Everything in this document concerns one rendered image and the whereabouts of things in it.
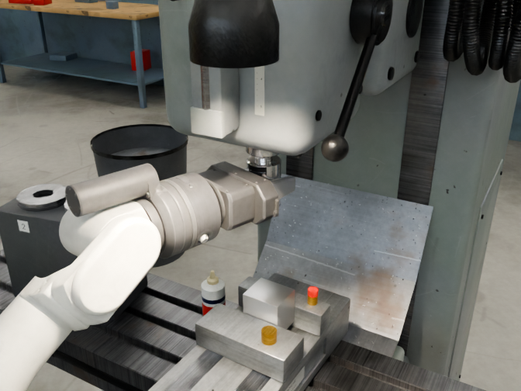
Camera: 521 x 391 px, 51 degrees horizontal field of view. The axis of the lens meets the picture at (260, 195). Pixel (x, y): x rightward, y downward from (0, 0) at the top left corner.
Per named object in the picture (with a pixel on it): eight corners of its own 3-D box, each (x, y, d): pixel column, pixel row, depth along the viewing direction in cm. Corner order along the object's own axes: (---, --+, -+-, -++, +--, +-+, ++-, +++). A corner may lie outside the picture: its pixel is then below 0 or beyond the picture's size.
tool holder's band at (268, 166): (284, 160, 75) (284, 153, 75) (277, 174, 71) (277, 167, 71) (251, 157, 76) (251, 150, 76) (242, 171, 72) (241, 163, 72)
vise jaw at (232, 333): (283, 384, 75) (284, 361, 73) (195, 344, 82) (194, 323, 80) (304, 358, 79) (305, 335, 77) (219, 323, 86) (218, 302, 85)
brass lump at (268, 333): (271, 347, 75) (271, 337, 74) (257, 342, 76) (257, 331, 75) (279, 338, 77) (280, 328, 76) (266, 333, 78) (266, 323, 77)
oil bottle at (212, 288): (218, 333, 95) (215, 280, 90) (198, 326, 96) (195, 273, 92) (230, 320, 98) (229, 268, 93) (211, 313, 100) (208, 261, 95)
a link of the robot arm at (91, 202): (200, 258, 63) (111, 297, 56) (150, 240, 71) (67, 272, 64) (184, 163, 60) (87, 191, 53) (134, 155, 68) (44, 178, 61)
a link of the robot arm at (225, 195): (281, 171, 67) (201, 198, 59) (278, 240, 71) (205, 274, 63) (215, 144, 75) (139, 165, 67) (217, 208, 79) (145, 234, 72)
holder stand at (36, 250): (115, 322, 97) (101, 222, 89) (13, 298, 104) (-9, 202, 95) (148, 285, 108) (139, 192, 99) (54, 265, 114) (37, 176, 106)
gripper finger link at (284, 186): (291, 193, 76) (257, 205, 72) (291, 171, 74) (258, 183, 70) (299, 196, 75) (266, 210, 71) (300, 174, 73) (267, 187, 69)
